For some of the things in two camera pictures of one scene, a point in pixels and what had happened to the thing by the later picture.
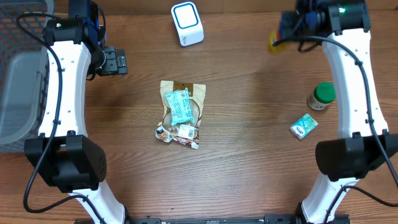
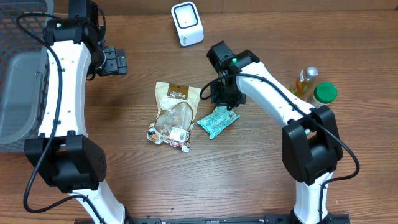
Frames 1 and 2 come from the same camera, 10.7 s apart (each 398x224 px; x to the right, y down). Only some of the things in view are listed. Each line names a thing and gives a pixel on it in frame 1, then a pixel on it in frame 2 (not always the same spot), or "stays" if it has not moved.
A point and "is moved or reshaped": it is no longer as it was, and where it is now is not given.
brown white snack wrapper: [186, 134] is moved or reshaped
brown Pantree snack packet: [196, 93] is moved or reshaped
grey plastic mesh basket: [24, 72] stays
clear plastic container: [278, 48] to [304, 81]
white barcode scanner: [188, 23] stays
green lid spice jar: [324, 93] stays
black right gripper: [286, 21] to [228, 99]
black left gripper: [117, 64] stays
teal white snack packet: [180, 106] to [218, 119]
